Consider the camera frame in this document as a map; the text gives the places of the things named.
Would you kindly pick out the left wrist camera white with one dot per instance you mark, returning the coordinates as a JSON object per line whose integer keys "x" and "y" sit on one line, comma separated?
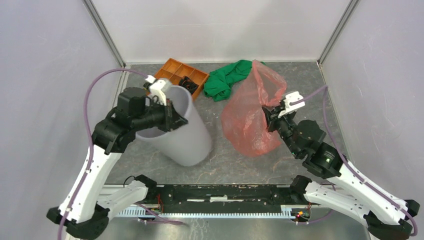
{"x": 158, "y": 87}

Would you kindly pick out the green cloth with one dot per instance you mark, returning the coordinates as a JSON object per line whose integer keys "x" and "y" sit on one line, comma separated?
{"x": 220, "y": 82}

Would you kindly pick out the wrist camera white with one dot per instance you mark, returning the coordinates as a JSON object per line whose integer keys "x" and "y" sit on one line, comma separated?
{"x": 158, "y": 87}
{"x": 291, "y": 102}

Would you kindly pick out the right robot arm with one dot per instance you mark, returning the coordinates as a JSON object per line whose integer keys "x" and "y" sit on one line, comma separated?
{"x": 385, "y": 216}

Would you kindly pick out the left aluminium frame post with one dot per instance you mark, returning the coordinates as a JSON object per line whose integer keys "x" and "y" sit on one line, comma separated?
{"x": 94, "y": 14}

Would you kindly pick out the orange compartment tray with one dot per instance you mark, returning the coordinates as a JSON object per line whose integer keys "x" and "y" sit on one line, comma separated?
{"x": 175, "y": 70}

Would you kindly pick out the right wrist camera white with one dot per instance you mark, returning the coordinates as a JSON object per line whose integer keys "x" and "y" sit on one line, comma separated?
{"x": 291, "y": 102}

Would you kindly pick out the red plastic trash bag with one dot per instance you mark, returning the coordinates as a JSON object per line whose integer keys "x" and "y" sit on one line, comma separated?
{"x": 243, "y": 120}

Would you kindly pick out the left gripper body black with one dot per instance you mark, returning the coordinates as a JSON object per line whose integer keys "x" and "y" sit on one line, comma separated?
{"x": 163, "y": 117}

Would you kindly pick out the right aluminium frame post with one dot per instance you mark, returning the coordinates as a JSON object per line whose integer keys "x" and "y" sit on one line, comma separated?
{"x": 346, "y": 15}

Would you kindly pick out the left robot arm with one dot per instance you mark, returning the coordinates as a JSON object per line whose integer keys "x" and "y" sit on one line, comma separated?
{"x": 82, "y": 215}

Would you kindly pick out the grey trash bin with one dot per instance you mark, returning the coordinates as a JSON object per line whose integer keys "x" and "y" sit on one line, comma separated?
{"x": 189, "y": 144}

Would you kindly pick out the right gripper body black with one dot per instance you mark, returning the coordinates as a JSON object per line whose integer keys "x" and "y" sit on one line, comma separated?
{"x": 283, "y": 125}

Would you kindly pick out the black rolled bag upper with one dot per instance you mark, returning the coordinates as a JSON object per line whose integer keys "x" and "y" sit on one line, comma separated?
{"x": 188, "y": 84}

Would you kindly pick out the aluminium frame post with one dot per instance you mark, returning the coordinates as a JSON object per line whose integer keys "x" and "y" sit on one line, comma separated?
{"x": 346, "y": 15}
{"x": 94, "y": 14}

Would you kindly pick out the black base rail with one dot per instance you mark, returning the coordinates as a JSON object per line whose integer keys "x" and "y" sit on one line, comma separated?
{"x": 172, "y": 204}

